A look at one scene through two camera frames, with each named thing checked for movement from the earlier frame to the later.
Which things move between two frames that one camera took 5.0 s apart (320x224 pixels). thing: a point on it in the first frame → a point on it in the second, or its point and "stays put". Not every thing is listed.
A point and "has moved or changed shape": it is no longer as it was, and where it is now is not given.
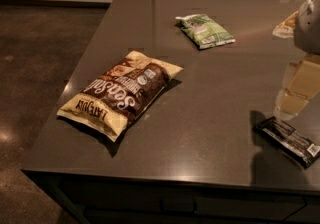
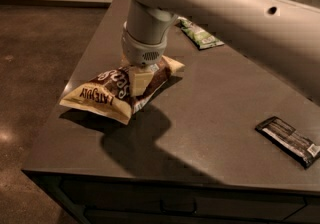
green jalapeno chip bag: (203, 31) stays put
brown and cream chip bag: (117, 93) has moved or changed shape
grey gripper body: (308, 29) → (140, 52)
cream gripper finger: (306, 82) → (138, 78)
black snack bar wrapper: (286, 139) stays put
